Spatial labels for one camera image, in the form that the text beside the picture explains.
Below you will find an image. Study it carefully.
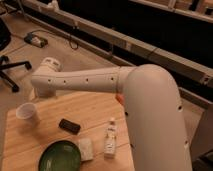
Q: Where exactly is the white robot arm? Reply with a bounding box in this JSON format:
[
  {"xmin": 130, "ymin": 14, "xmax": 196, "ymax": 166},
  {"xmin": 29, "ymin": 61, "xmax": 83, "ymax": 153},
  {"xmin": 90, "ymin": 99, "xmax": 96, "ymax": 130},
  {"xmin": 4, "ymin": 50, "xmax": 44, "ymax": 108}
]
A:
[{"xmin": 31, "ymin": 58, "xmax": 192, "ymax": 171}]

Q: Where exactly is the orange marker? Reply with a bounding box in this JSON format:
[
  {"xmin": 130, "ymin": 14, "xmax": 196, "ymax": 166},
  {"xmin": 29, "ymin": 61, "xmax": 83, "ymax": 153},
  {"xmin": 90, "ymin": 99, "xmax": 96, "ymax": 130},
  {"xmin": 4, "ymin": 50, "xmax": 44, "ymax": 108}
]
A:
[{"xmin": 115, "ymin": 94, "xmax": 124, "ymax": 105}]

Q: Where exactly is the small white bottle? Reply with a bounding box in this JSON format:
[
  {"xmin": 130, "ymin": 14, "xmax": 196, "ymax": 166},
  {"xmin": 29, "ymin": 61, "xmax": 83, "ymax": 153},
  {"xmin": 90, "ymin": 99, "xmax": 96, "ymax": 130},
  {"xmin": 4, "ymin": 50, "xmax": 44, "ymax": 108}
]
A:
[{"xmin": 104, "ymin": 118, "xmax": 117, "ymax": 158}]

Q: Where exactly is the long grey shelf rail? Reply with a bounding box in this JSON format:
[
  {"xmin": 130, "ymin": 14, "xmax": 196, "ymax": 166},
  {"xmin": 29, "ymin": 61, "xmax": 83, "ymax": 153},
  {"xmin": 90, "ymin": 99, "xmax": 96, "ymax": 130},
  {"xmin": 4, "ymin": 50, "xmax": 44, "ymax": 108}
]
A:
[{"xmin": 22, "ymin": 0, "xmax": 213, "ymax": 88}]

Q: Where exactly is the small black rectangular object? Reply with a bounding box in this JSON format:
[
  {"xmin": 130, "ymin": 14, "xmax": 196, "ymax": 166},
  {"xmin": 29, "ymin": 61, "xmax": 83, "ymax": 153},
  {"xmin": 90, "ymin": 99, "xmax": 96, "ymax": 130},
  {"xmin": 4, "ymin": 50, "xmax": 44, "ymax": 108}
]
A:
[{"xmin": 59, "ymin": 119, "xmax": 81, "ymax": 135}]

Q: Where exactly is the green ceramic bowl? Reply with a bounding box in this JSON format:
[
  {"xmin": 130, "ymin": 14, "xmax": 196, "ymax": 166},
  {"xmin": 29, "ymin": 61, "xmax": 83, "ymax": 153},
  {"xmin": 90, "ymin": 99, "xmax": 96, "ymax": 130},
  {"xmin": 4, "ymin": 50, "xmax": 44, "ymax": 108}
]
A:
[{"xmin": 38, "ymin": 140, "xmax": 81, "ymax": 171}]

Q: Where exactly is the blue white floor device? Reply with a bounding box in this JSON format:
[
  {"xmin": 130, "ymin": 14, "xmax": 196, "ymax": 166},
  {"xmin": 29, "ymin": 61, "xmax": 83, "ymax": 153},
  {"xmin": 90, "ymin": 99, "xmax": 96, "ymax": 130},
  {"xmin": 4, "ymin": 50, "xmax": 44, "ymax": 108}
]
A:
[{"xmin": 24, "ymin": 33, "xmax": 48, "ymax": 48}]

